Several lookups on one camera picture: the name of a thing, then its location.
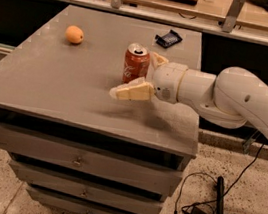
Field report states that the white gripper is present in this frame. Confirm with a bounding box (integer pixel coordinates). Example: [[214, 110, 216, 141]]
[[109, 51, 189, 104]]

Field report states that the red coke can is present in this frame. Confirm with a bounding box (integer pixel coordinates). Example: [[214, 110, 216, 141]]
[[122, 42, 150, 83]]

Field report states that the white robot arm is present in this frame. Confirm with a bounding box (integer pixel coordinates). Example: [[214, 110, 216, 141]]
[[110, 54, 268, 140]]

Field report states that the dark blue snack wrapper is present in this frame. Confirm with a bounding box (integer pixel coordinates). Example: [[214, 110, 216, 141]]
[[155, 30, 182, 48]]

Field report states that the orange fruit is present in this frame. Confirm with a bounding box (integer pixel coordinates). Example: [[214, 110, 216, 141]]
[[65, 25, 84, 44]]

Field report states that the top grey drawer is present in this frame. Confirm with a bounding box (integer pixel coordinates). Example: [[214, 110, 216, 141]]
[[0, 123, 182, 196]]

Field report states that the grey drawer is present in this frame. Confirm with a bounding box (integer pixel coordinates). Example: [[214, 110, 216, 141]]
[[9, 160, 163, 214], [27, 186, 130, 214], [0, 123, 182, 196]]

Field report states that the grey drawer cabinet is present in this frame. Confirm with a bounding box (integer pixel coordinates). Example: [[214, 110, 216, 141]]
[[0, 6, 199, 203]]

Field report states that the bottom grey drawer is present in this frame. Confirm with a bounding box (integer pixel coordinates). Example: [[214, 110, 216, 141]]
[[27, 186, 130, 214]]

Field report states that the middle grey drawer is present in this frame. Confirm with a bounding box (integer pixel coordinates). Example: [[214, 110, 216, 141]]
[[9, 160, 163, 214]]

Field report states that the black power cable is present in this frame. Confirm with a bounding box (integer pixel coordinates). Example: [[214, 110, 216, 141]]
[[173, 130, 266, 214]]

